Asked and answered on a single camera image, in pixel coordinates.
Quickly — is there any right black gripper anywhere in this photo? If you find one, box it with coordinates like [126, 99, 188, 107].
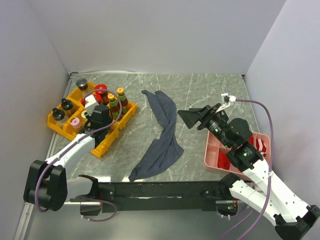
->
[178, 102, 233, 148]

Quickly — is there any red packet in tray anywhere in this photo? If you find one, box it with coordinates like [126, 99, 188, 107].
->
[217, 151, 231, 170]

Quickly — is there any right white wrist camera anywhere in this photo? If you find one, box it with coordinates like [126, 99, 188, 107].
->
[216, 93, 237, 113]

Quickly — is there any yellow-green lid spice shaker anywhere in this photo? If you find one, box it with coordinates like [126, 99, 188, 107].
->
[81, 110, 88, 122]

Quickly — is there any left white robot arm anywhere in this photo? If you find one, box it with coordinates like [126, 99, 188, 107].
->
[23, 105, 113, 212]

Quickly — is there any black lid spice jar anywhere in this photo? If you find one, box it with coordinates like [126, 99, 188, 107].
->
[75, 78, 90, 98]

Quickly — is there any yellow compartment bin tray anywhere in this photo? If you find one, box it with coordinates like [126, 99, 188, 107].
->
[47, 81, 138, 158]

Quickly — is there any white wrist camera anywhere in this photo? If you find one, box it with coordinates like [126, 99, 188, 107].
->
[216, 93, 237, 113]
[80, 94, 99, 116]

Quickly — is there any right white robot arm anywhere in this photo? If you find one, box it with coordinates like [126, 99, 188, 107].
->
[177, 105, 320, 240]

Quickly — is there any red white packet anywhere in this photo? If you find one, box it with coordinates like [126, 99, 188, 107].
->
[256, 138, 267, 157]

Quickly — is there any green label sauce bottle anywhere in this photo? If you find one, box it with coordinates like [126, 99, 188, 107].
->
[117, 87, 129, 115]

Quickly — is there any red label sauce bottle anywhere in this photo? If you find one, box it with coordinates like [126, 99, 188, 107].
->
[107, 93, 122, 120]

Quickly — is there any black cap salt grinder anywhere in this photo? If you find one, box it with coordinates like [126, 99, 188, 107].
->
[61, 98, 74, 117]

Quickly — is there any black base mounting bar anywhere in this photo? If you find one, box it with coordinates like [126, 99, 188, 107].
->
[71, 180, 238, 217]

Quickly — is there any red lid sauce jar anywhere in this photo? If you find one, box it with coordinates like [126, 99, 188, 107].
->
[94, 84, 109, 105]
[93, 93, 102, 104]

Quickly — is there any dark blue cloth towel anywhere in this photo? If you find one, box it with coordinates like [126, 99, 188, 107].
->
[128, 90, 184, 182]

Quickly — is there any pink lid spice shaker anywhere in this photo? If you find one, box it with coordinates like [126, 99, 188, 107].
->
[70, 117, 82, 129]

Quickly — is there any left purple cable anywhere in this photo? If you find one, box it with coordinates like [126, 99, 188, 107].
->
[34, 89, 123, 223]

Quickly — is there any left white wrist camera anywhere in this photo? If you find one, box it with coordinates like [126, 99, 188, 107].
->
[80, 94, 99, 116]

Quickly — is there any pink compartment tray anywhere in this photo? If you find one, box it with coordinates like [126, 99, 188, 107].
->
[203, 132, 271, 182]

